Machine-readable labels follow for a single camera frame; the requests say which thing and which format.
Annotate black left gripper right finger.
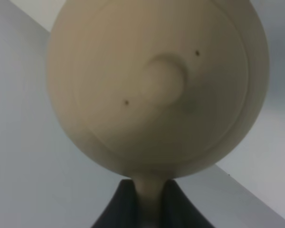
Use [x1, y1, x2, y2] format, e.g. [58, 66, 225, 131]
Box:
[160, 180, 214, 228]

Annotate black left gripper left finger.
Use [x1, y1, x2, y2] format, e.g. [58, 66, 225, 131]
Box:
[92, 179, 140, 228]

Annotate beige teapot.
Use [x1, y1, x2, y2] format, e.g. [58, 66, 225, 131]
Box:
[47, 0, 269, 228]

